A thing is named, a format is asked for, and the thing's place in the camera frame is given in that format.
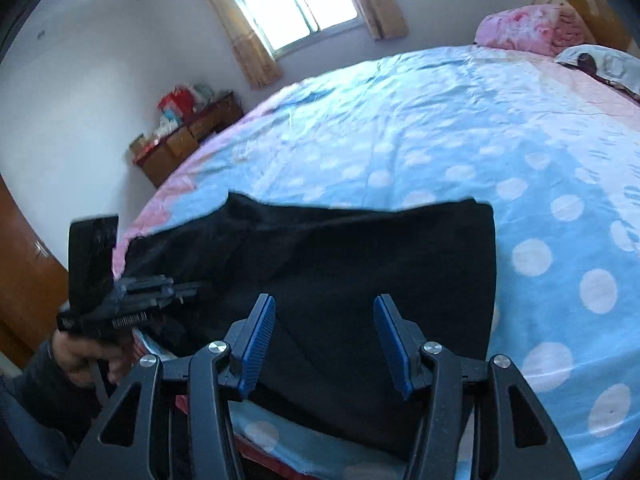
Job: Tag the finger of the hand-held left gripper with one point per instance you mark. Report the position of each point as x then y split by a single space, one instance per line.
182 291
145 282

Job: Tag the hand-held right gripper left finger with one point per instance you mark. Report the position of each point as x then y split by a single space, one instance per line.
257 340

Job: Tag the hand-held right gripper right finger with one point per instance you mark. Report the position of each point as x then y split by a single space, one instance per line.
392 342

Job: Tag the black pants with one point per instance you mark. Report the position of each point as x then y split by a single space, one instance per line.
350 270

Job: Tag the person's left forearm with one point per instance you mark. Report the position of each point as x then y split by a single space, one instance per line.
55 395

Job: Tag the person's left hand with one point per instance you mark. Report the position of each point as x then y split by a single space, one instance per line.
82 355

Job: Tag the brown wooden door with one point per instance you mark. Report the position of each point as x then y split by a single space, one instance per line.
25 270

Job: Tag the brown cardboard box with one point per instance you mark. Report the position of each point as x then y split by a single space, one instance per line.
140 144

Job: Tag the brown wooden desk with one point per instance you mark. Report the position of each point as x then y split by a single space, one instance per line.
185 140

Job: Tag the white tissue box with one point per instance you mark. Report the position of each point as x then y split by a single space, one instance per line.
164 127

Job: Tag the red gift bag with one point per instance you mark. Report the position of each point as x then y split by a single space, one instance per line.
175 101

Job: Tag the white plastic bag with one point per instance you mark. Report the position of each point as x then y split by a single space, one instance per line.
204 92

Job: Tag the blue pink dotted bed sheet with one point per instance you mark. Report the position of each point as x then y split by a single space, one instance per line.
450 135

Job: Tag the beige floral curtain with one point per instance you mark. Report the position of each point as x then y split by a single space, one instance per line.
375 0
240 35

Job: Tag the folded pink floral blanket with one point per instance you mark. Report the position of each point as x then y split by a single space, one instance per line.
530 27

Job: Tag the grey patterned pillow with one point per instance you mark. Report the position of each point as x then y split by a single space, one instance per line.
605 67

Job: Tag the cream wooden headboard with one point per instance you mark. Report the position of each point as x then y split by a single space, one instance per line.
595 10

